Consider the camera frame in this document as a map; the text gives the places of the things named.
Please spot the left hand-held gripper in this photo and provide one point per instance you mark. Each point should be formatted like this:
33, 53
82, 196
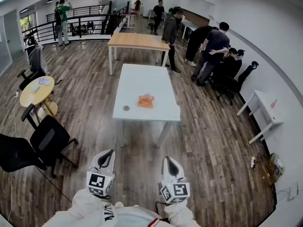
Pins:
95, 181

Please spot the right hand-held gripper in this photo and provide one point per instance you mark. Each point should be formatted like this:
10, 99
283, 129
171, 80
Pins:
176, 190

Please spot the orange plastic snack packet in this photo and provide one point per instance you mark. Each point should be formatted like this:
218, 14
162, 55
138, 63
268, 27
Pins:
145, 102

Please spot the person's left forearm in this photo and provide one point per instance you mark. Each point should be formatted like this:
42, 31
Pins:
87, 202

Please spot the person's right forearm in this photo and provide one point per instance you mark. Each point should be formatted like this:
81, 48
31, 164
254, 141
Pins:
180, 215

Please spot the dark round lid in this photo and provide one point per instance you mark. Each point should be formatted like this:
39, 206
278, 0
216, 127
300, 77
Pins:
126, 108

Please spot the black office chair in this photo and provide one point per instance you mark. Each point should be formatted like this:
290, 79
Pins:
227, 84
47, 138
245, 75
28, 79

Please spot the person's white suit torso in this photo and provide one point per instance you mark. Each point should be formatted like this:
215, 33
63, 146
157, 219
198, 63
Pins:
130, 217

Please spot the white power strip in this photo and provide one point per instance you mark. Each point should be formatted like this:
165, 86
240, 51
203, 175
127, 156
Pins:
253, 162

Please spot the white rectangular table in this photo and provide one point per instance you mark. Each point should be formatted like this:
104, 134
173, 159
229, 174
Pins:
142, 79

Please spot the round yellow table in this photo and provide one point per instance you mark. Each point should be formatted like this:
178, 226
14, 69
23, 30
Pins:
30, 100

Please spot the cardboard box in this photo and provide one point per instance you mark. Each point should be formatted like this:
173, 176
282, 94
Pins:
270, 171

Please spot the purple packet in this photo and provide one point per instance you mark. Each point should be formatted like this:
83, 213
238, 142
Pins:
44, 81

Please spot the white flat box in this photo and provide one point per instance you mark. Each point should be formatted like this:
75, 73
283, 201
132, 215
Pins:
34, 87

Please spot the white side desk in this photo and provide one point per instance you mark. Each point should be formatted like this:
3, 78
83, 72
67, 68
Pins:
265, 103

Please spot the pink item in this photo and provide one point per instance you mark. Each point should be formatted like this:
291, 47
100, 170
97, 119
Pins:
273, 103

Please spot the grey jacket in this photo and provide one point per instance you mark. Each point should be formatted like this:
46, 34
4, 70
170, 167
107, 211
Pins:
35, 58

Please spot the wooden top table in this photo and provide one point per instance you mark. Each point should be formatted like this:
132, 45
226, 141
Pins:
137, 40

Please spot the black metal railing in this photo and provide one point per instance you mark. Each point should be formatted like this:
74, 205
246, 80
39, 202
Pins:
107, 25

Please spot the small white table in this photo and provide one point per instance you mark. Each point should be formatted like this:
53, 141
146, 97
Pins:
129, 15

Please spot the white desk grey top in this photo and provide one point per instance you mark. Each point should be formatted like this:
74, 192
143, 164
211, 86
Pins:
189, 23

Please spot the long white table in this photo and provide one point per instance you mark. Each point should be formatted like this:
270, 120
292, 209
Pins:
151, 10

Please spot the window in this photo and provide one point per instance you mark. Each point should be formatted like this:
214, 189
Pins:
27, 22

